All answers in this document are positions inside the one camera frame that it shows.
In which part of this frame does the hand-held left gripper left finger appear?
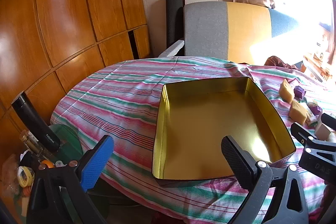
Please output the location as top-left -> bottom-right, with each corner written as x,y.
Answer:
26,135 -> 114,224

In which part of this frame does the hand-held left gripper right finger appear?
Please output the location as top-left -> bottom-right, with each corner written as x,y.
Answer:
221,135 -> 310,224

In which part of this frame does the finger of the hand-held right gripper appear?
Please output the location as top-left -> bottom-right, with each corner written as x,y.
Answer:
321,113 -> 336,130
290,122 -> 318,147

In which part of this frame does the white printed carton box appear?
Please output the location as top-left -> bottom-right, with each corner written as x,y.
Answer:
314,122 -> 332,141

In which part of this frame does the yellow block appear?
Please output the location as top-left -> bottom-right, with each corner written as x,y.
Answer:
279,79 -> 294,103
289,100 -> 308,125

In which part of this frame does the gold tin box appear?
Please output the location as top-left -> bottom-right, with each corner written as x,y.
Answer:
152,76 -> 297,188

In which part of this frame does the green plastic stool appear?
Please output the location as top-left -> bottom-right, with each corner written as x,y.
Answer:
47,124 -> 87,169

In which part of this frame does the wooden shelf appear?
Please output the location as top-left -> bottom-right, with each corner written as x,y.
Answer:
302,51 -> 336,83

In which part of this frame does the striped bed sheet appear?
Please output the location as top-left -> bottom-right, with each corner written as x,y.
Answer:
50,56 -> 336,224

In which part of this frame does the glass bottle with gold cap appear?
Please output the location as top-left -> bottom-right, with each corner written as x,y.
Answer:
20,130 -> 44,157

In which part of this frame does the black thermos bottle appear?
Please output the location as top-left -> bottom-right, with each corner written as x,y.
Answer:
11,91 -> 61,153

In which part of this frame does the yellow tape roll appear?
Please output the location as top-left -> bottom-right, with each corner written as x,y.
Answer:
17,166 -> 35,186

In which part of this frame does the brown cloth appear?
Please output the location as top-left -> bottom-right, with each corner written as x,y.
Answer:
264,55 -> 300,70

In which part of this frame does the clear plastic bag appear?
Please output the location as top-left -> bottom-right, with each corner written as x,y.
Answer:
1,154 -> 21,195

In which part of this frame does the wooden wardrobe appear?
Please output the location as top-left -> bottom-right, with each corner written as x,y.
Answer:
0,0 -> 151,130

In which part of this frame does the black rolled mat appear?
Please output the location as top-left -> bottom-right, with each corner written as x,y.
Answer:
165,0 -> 184,50

